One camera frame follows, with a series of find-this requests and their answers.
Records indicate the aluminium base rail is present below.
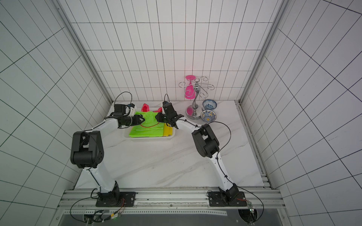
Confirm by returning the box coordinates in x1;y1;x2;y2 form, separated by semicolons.
56;187;286;219

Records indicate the far blue patterned bowl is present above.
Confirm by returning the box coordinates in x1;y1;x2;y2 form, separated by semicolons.
202;99;217;110

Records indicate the white plastic perforated basket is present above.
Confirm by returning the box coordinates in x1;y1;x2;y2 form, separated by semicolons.
123;106;176;141

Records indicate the green frog face raincoat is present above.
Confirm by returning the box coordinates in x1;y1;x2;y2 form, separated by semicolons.
129;112;164;138

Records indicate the yellow raincoat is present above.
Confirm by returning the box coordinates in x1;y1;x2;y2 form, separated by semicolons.
163;124;173;137

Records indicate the pink bunny face raincoat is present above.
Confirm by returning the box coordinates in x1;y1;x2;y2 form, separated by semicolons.
141;104;163;113

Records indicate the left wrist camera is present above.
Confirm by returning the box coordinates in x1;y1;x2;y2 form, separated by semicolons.
126;103;136;116

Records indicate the near blue patterned bowl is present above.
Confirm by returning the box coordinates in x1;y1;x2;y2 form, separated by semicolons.
200;110;217;123

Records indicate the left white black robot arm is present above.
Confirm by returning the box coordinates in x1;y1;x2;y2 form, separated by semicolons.
70;103;145;207

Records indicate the blue patterned bowl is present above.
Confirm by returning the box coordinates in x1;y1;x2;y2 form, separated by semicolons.
200;110;217;123
202;99;217;110

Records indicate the pink plastic wine glass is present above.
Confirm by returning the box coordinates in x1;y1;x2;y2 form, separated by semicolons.
185;75;196;100

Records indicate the silver metal glass rack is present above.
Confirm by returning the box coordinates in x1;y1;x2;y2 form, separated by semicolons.
179;76;215;120

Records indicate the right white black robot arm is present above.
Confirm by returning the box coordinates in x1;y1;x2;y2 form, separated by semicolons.
156;101;248;207

